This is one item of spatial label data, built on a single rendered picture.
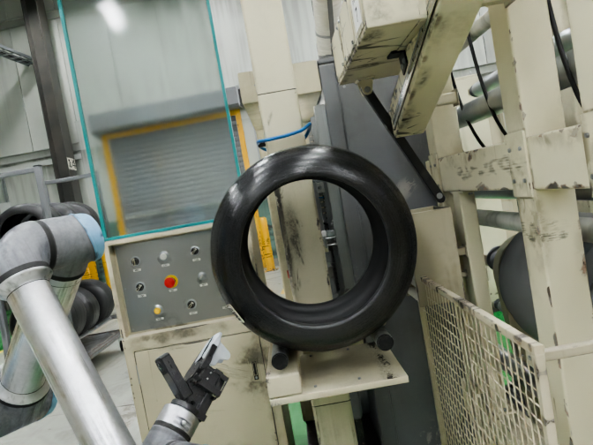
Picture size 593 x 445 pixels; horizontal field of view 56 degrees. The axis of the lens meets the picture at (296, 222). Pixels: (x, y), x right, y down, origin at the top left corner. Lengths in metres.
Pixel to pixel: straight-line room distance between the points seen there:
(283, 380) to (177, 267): 0.83
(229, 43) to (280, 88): 9.43
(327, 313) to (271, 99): 0.70
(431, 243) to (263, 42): 0.83
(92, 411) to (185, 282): 1.10
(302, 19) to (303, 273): 9.55
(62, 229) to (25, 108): 11.30
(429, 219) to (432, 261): 0.13
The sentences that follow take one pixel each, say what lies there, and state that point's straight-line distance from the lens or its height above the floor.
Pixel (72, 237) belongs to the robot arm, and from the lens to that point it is 1.31.
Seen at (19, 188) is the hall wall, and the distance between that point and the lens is 12.54.
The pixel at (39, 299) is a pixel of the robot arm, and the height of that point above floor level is 1.21.
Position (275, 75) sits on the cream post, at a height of 1.71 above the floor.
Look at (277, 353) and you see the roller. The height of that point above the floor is 0.92.
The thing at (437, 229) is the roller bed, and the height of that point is 1.14.
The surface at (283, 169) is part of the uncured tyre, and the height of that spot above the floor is 1.39.
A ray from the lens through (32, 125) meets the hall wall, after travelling 12.44.
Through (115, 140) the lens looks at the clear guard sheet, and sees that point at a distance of 2.19.
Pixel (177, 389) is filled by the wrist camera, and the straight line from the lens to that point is 1.34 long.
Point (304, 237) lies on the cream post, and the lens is 1.80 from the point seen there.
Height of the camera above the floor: 1.32
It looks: 3 degrees down
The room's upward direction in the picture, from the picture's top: 10 degrees counter-clockwise
